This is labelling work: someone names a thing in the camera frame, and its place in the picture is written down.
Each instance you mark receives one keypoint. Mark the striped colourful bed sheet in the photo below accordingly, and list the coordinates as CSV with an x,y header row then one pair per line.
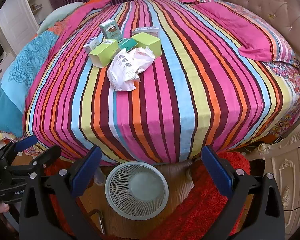
x,y
200,91

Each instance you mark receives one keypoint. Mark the teal picture box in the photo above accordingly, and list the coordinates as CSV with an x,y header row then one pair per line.
x,y
111,30

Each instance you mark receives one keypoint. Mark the white plastic bag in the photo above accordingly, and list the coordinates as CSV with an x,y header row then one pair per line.
x,y
125,68

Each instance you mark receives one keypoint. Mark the blue patterned quilt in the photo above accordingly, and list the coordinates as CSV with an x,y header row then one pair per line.
x,y
18,79

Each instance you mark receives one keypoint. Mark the red fluffy rug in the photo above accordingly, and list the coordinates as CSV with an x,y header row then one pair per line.
x,y
193,206

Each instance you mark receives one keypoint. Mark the lime green box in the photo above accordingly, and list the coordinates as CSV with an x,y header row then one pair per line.
x,y
101,56
147,40

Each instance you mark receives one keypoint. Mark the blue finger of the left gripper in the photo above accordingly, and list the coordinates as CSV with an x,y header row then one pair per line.
x,y
25,143
36,165

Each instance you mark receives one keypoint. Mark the white mesh waste basket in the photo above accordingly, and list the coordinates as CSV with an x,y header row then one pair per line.
x,y
136,191

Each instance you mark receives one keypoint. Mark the small white blue box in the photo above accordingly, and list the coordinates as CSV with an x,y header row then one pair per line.
x,y
91,44

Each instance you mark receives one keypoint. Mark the pale green pillow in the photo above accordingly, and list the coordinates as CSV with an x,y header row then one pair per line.
x,y
58,14

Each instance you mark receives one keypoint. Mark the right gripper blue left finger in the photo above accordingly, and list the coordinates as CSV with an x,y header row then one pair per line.
x,y
71,183

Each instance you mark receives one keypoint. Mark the person left hand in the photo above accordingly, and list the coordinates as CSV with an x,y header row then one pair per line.
x,y
4,207

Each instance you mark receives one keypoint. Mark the teal green box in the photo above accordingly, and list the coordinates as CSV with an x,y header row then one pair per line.
x,y
128,44

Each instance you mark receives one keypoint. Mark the white wardrobe cabinet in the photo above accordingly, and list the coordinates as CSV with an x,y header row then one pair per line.
x,y
21,19

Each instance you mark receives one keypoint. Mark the ornate cream nightstand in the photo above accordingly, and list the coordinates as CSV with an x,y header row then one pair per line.
x,y
282,159

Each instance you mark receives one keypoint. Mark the metal chair leg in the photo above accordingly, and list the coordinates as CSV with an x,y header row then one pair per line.
x,y
97,215

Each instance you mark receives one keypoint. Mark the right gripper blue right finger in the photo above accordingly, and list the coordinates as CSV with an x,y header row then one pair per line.
x,y
232,183

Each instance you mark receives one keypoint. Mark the white pink text box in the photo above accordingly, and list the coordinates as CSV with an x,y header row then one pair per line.
x,y
154,31

